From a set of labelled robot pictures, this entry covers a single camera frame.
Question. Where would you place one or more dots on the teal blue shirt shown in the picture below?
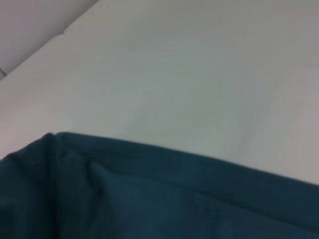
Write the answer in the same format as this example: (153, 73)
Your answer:
(149, 199)

